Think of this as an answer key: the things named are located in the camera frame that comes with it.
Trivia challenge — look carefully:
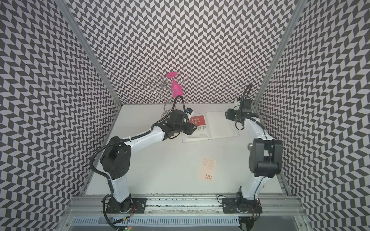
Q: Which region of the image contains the red square card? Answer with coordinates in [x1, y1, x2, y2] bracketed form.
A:
[190, 115, 206, 126]

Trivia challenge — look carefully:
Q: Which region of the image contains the white photo album bicycle cover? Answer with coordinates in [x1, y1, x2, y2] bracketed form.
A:
[182, 112, 239, 143]

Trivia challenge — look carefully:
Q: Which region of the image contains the pale pink card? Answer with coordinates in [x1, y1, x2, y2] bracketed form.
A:
[198, 158, 217, 182]

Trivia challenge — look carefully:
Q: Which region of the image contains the white calligraphy card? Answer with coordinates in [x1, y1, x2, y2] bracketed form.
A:
[189, 125, 210, 139]

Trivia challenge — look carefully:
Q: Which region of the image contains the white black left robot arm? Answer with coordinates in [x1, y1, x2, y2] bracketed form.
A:
[89, 96, 197, 213]

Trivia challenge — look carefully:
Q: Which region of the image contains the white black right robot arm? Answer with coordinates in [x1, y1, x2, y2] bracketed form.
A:
[223, 84, 283, 215]

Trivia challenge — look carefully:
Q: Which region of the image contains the pink plastic cup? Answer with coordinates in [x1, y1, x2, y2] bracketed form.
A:
[166, 72, 184, 98]

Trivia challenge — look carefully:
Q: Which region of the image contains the chrome wire cup stand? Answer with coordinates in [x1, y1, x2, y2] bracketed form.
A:
[146, 73, 183, 117]

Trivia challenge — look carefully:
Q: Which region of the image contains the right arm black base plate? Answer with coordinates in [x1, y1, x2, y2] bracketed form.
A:
[222, 198, 263, 214]

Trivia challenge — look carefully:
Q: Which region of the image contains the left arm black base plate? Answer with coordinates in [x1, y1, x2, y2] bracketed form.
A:
[106, 197, 147, 214]

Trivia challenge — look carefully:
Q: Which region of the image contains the aluminium front rail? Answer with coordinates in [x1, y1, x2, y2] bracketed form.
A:
[62, 194, 307, 217]

